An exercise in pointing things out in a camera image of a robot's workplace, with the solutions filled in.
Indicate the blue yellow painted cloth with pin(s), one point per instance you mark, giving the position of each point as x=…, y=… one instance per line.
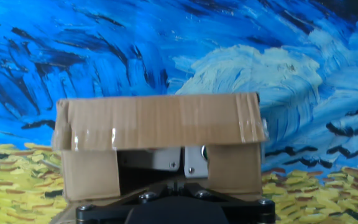
x=179, y=46

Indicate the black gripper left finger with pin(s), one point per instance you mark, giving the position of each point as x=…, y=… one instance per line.
x=104, y=213

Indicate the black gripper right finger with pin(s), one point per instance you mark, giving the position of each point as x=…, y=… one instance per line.
x=247, y=213

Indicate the brown cardboard box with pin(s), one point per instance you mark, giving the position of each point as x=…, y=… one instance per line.
x=157, y=121

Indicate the grey green button switch box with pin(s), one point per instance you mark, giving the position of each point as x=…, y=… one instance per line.
x=196, y=163

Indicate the grey red button switch box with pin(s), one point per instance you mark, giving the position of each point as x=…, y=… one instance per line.
x=154, y=158

